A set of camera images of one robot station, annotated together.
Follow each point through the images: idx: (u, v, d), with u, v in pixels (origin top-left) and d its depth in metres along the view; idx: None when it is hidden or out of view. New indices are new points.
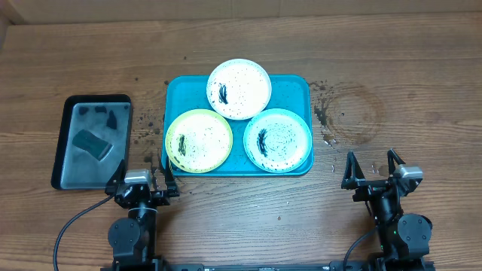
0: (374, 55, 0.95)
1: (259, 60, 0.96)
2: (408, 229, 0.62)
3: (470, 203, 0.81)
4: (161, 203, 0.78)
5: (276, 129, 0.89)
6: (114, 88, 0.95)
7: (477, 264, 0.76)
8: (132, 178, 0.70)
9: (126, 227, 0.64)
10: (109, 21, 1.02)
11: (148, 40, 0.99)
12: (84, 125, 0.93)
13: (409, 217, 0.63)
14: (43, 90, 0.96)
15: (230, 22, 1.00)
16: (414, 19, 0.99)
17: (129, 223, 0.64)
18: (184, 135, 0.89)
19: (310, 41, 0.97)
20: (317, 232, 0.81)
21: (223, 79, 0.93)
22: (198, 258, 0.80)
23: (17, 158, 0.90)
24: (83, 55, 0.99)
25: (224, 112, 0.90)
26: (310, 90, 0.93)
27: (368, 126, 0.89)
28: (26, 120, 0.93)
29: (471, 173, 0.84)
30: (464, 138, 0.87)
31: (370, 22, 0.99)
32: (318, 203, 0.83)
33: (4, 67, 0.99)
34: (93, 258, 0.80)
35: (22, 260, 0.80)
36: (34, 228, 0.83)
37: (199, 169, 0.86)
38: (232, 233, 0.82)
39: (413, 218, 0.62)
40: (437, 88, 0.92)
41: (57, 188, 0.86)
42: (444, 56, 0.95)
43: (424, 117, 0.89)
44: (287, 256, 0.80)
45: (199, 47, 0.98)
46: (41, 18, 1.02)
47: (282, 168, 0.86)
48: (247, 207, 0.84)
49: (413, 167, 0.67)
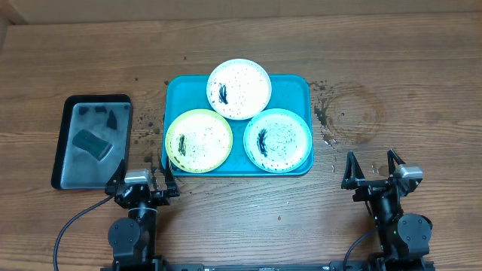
0: (374, 55, 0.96)
1: (259, 60, 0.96)
2: (408, 229, 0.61)
3: (470, 203, 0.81)
4: (162, 203, 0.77)
5: (276, 129, 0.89)
6: (114, 88, 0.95)
7: (478, 264, 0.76)
8: (132, 178, 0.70)
9: (126, 227, 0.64)
10: (110, 21, 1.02)
11: (148, 40, 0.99)
12: (84, 125, 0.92)
13: (410, 217, 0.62)
14: (43, 90, 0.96)
15: (229, 22, 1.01)
16: (414, 19, 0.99)
17: (129, 223, 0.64)
18: (184, 135, 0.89)
19: (310, 41, 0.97)
20: (317, 232, 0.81)
21: (223, 79, 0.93)
22: (197, 258, 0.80)
23: (17, 158, 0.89)
24: (83, 55, 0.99)
25: (224, 112, 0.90)
26: (310, 90, 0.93)
27: (368, 126, 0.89)
28: (26, 120, 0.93)
29: (471, 173, 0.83)
30: (464, 138, 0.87)
31: (370, 22, 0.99)
32: (318, 202, 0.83)
33: (4, 67, 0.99)
34: (93, 258, 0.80)
35: (22, 260, 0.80)
36: (34, 227, 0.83)
37: (199, 169, 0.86)
38: (232, 233, 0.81)
39: (413, 218, 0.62)
40: (437, 88, 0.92)
41: (57, 188, 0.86)
42: (444, 56, 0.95)
43: (424, 117, 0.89)
44: (288, 256, 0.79)
45: (199, 47, 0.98)
46: (41, 18, 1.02)
47: (282, 168, 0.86)
48: (247, 207, 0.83)
49: (413, 167, 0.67)
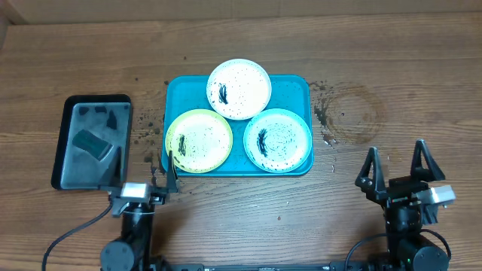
0: (374, 55, 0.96)
1: (259, 60, 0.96)
2: (425, 263, 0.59)
3: (469, 203, 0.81)
4: (157, 205, 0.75)
5: (276, 129, 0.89)
6: (114, 88, 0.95)
7: (477, 264, 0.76)
8: (130, 196, 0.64)
9: (117, 251, 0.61)
10: (109, 21, 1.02)
11: (148, 40, 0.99)
12: (84, 125, 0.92)
13: (429, 250, 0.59)
14: (43, 90, 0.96)
15: (229, 22, 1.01)
16: (414, 19, 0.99)
17: (121, 247, 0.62)
18: (184, 135, 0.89)
19: (309, 41, 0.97)
20: (317, 232, 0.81)
21: (223, 79, 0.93)
22: (198, 258, 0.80)
23: (18, 158, 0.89)
24: (83, 55, 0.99)
25: (224, 112, 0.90)
26: (310, 90, 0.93)
27: (368, 126, 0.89)
28: (26, 120, 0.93)
29: (471, 173, 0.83)
30: (463, 138, 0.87)
31: (370, 22, 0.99)
32: (318, 203, 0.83)
33: (4, 67, 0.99)
34: (93, 258, 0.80)
35: (22, 260, 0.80)
36: (35, 228, 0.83)
37: (199, 169, 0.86)
38: (232, 233, 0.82)
39: (431, 250, 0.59)
40: (437, 88, 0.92)
41: (57, 188, 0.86)
42: (444, 56, 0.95)
43: (423, 117, 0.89)
44: (287, 256, 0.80)
45: (199, 47, 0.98)
46: (41, 17, 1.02)
47: (282, 168, 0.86)
48: (247, 207, 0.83)
49: (444, 193, 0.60)
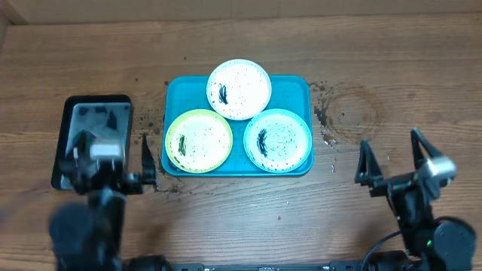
0: (374, 56, 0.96)
1: (259, 61, 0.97)
2: (446, 240, 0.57)
3: (470, 203, 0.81)
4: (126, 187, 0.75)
5: (276, 129, 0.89)
6: (114, 88, 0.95)
7: (477, 264, 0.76)
8: (101, 149, 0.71)
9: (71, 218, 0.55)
10: (110, 22, 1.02)
11: (148, 41, 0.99)
12: (83, 125, 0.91)
13: (449, 228, 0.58)
14: (43, 90, 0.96)
15: (229, 22, 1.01)
16: (414, 19, 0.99)
17: (72, 208, 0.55)
18: (184, 135, 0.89)
19: (310, 42, 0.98)
20: (317, 232, 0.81)
21: (223, 79, 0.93)
22: (197, 258, 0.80)
23: (17, 158, 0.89)
24: (84, 56, 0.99)
25: (224, 112, 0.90)
26: (310, 90, 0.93)
27: (368, 126, 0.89)
28: (27, 120, 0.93)
29: (471, 173, 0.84)
30: (463, 138, 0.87)
31: (369, 22, 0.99)
32: (318, 203, 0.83)
33: (4, 68, 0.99)
34: None
35: (22, 260, 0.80)
36: (35, 228, 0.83)
37: (199, 169, 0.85)
38: (232, 233, 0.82)
39: (451, 226, 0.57)
40: (437, 88, 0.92)
41: (57, 187, 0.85)
42: (443, 56, 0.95)
43: (423, 118, 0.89)
44: (287, 256, 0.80)
45: (199, 48, 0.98)
46: (41, 18, 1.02)
47: (282, 168, 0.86)
48: (247, 207, 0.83)
49: (441, 163, 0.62)
